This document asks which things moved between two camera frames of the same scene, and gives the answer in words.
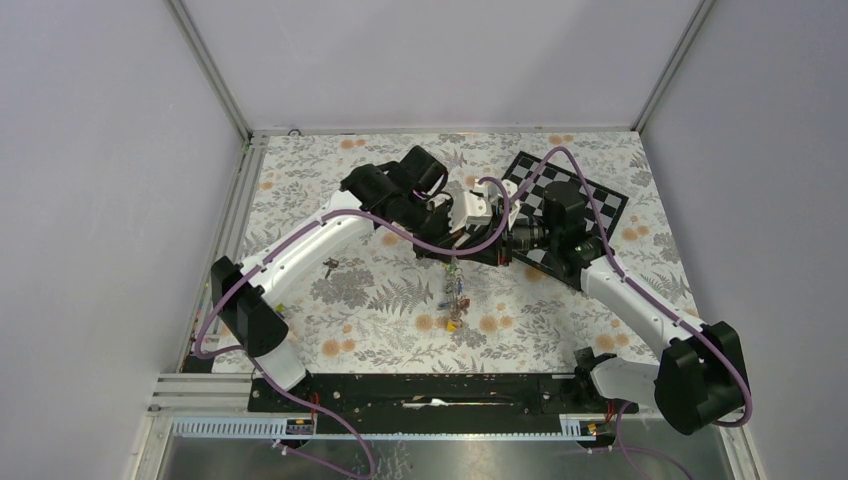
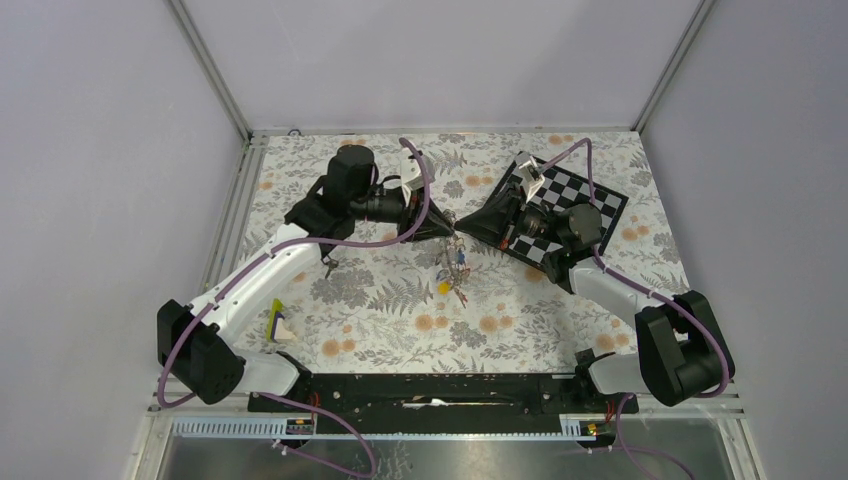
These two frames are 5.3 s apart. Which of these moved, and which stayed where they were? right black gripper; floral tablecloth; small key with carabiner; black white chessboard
Moved: right black gripper
Stayed: black white chessboard; floral tablecloth; small key with carabiner
